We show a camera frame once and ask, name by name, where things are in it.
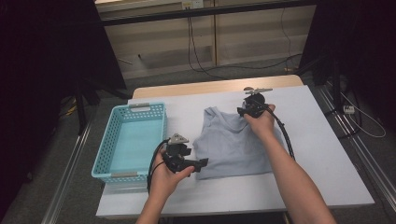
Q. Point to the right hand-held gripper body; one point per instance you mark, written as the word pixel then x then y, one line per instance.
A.
pixel 255 104

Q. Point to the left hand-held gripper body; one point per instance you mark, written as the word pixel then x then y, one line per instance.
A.
pixel 177 158

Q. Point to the light blue tank top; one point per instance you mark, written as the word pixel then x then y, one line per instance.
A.
pixel 227 149

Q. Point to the light blue plastic basket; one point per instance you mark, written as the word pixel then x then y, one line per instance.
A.
pixel 134 143

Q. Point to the person's right hand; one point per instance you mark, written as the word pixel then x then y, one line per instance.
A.
pixel 263 124

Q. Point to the person's left hand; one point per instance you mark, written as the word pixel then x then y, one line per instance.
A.
pixel 165 183

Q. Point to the wooden table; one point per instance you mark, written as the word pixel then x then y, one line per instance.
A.
pixel 202 87

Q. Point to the white table cover board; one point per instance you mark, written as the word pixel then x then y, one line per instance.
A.
pixel 327 140

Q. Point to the black stand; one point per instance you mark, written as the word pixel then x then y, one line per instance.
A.
pixel 81 115
pixel 336 87

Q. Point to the white power strip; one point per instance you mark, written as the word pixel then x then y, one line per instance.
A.
pixel 348 109

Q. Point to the black horizontal bar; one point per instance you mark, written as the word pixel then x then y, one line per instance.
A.
pixel 186 13

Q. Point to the black curtain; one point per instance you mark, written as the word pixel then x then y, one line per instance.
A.
pixel 367 46
pixel 37 62

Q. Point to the aluminium floor rail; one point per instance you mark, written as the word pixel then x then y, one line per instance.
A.
pixel 67 177
pixel 370 169

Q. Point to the white wall socket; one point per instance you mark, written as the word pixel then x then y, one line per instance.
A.
pixel 193 4

